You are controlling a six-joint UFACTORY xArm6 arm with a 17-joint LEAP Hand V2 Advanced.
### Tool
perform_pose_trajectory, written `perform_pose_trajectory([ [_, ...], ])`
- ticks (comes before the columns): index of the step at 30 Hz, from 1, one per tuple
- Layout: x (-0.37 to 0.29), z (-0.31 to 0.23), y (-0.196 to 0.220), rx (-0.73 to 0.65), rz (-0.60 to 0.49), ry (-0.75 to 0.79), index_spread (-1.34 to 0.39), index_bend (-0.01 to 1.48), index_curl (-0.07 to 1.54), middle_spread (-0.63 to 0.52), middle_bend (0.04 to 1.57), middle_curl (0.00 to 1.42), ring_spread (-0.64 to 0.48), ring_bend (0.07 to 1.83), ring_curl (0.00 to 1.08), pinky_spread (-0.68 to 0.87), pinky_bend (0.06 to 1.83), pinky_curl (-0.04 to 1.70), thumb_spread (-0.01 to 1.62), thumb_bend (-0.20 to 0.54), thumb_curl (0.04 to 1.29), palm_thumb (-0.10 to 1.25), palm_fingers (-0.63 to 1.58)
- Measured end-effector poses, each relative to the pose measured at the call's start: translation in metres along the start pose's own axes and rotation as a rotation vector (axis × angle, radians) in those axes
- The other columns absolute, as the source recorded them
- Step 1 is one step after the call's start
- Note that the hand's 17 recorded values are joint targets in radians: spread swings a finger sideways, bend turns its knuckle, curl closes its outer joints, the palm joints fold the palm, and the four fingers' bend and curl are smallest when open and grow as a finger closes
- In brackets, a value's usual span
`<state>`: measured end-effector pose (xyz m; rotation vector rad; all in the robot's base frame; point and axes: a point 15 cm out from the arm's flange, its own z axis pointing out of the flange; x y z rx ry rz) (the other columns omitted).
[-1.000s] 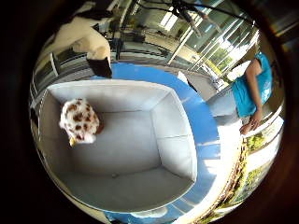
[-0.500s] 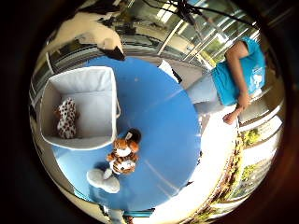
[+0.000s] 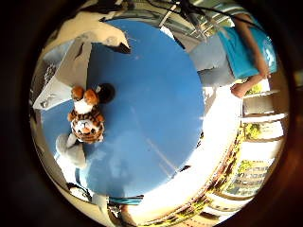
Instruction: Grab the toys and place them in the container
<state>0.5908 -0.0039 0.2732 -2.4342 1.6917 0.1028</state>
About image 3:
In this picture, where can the grey fabric storage container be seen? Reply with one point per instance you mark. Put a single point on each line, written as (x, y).
(67, 74)

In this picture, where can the white fluffy plush toy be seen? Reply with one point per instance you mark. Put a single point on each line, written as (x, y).
(74, 151)

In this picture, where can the orange striped tiger plush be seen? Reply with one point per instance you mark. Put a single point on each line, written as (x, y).
(85, 121)

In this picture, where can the person in teal shirt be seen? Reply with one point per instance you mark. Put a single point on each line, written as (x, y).
(243, 53)

